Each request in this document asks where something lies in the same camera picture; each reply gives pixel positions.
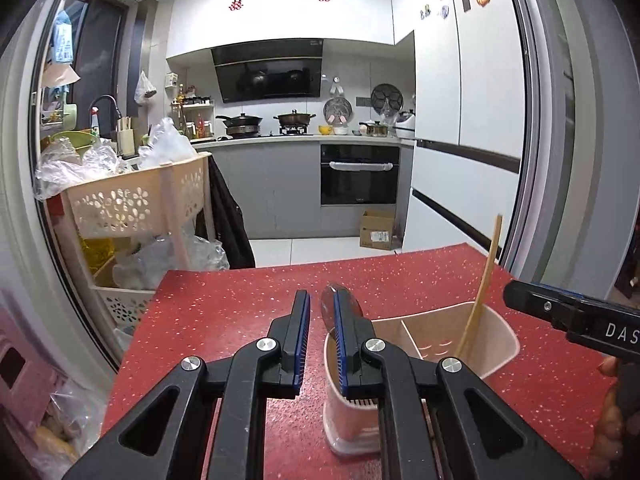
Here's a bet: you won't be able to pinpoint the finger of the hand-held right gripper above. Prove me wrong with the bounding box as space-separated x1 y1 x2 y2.
503 280 590 333

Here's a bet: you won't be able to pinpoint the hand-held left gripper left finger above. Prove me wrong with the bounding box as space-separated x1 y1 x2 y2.
62 289 311 480

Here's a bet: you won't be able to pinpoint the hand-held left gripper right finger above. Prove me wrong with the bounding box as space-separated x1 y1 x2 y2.
332 287 583 480

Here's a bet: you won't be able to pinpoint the metal spoon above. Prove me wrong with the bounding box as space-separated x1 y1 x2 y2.
320 284 367 335

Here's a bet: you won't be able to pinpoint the bamboo chopstick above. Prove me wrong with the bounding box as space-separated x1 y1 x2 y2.
455 214 504 359

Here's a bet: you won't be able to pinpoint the beige plastic utensil holder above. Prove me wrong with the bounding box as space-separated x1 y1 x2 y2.
322 300 521 457

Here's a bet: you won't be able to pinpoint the person's right hand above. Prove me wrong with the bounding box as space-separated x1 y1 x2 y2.
587 355 628 479

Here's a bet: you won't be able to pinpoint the cardboard box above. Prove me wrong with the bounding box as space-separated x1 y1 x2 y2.
360 209 399 251

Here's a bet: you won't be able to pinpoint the black hanging cloth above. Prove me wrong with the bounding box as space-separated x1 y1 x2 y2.
195 155 257 269

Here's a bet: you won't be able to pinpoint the grey lower cabinets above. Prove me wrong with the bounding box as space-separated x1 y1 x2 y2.
192 139 416 241

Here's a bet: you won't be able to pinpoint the crumpled clear plastic bags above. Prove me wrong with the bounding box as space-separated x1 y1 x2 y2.
112 232 230 292

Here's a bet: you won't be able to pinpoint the built-in black oven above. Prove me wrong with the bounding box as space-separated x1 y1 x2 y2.
320 143 401 207

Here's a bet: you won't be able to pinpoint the gas stove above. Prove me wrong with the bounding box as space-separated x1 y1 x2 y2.
219 129 314 139

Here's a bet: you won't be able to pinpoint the white rice cooker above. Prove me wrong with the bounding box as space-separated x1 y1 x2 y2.
395 109 417 139

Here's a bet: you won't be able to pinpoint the bronze cooking pot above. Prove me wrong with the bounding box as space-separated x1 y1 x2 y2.
273 109 317 132

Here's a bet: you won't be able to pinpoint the beige plastic storage trolley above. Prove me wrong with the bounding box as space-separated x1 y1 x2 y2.
45 152 219 337

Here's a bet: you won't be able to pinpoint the black wok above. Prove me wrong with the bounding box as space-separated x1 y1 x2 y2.
216 113 264 137

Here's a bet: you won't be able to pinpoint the white refrigerator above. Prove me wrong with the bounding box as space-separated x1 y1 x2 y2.
401 0 527 263

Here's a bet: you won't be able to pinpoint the round metal plate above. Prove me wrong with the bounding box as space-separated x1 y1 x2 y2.
323 97 353 126

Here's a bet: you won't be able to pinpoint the clear plastic bag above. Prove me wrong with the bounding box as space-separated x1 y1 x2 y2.
137 117 199 169
34 137 132 201

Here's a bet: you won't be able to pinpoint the white spice rack with bottles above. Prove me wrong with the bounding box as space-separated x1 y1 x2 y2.
170 85 216 141

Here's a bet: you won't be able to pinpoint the round metal steamer rack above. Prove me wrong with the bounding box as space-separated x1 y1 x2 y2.
371 83 404 112

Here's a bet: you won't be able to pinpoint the plastic bag of food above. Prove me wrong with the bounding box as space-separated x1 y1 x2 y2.
30 379 109 467

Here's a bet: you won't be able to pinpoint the knife block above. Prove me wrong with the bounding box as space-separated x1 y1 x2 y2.
116 116 137 157

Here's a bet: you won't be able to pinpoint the black range hood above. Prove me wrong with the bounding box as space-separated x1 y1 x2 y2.
210 39 325 105

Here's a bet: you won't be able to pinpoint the pink plastic stool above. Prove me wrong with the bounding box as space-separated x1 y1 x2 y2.
0 305 67 437

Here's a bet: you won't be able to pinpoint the hanging white plastic bag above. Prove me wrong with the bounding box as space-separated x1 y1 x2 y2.
134 71 157 106

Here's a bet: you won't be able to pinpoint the green plastic basin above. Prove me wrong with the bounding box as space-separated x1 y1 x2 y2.
50 131 100 154

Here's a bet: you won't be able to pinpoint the black kitchen faucet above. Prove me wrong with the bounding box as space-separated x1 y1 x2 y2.
89 95 124 137

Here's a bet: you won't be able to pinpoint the white upper cabinets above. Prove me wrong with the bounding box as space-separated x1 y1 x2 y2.
167 0 416 59

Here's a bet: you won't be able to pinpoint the grey sliding door frame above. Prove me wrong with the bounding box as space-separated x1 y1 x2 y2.
500 0 608 301

